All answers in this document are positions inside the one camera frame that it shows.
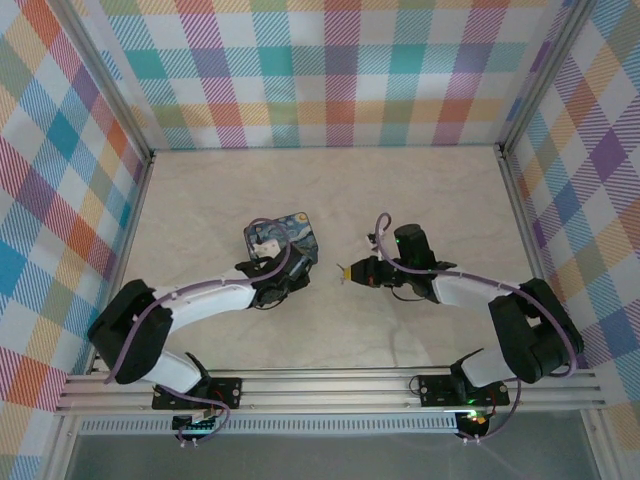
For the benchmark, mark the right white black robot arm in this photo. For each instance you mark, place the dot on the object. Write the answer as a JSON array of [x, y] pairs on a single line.
[[535, 330]]

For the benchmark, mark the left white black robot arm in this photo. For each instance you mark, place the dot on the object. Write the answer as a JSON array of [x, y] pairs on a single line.
[[135, 340]]

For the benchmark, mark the green lit controller board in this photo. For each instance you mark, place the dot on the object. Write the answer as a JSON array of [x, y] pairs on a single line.
[[195, 426]]

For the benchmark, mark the orange lit controller board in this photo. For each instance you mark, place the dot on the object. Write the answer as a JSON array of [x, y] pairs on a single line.
[[475, 422]]

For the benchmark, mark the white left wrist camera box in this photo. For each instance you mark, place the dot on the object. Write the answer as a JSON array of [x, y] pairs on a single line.
[[265, 248]]

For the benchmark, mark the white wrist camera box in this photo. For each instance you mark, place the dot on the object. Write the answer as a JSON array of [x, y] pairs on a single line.
[[265, 248], [373, 240]]

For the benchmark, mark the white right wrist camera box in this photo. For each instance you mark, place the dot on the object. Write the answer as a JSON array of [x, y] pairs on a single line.
[[373, 240]]

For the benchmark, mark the aluminium mounting rail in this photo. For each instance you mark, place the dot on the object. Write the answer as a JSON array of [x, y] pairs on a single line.
[[325, 390]]

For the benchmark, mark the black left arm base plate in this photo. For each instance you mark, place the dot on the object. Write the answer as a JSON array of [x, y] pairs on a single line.
[[227, 392]]

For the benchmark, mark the aluminium side rail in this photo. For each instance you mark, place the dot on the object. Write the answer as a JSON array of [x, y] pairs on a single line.
[[520, 210], [131, 220]]

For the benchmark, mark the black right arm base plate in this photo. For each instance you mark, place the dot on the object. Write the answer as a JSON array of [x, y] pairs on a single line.
[[435, 390]]

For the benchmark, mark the aluminium frame post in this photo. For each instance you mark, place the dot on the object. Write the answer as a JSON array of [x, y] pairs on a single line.
[[107, 85], [547, 75]]

